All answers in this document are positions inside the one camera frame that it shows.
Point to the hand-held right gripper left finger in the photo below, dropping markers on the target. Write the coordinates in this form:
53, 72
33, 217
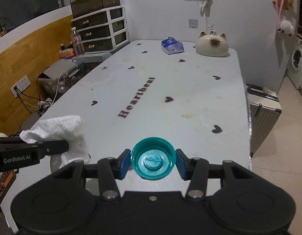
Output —
124, 162

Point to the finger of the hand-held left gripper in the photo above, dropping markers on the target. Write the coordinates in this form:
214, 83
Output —
53, 147

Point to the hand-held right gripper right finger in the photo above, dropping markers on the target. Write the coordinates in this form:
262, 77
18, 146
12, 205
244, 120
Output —
181, 162

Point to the white tissue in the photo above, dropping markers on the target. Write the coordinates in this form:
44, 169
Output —
62, 129

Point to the teal bottle cap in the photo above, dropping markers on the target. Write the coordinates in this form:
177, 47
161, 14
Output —
153, 159

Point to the white power strip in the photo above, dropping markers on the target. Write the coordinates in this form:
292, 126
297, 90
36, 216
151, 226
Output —
47, 104

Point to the clear storage box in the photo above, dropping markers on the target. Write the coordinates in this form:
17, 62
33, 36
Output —
55, 74

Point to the white ribbed suitcase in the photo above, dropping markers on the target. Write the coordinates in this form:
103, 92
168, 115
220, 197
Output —
263, 117

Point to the box of coloured pens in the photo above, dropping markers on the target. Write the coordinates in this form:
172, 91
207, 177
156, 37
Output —
66, 53

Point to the water bottle red label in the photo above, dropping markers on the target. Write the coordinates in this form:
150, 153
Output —
77, 43

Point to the purple tissue pack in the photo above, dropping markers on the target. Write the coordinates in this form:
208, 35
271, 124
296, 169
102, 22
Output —
172, 45

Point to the cat-shaped ceramic ornament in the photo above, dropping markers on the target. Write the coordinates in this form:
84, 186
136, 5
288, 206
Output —
212, 45

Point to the white drawer unit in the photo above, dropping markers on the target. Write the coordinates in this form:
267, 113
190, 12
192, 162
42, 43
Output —
102, 33

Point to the glass fish tank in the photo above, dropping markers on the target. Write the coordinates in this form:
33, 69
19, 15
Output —
94, 2

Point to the white washing machine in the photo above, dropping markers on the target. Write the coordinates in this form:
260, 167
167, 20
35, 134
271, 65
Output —
299, 63

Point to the white plush sheep toy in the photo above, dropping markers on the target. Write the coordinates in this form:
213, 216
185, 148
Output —
285, 27

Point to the white wall power socket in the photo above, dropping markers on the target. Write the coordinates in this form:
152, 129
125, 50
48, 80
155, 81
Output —
20, 85

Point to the white wall outlet plate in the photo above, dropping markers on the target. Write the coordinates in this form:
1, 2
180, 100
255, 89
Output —
193, 23

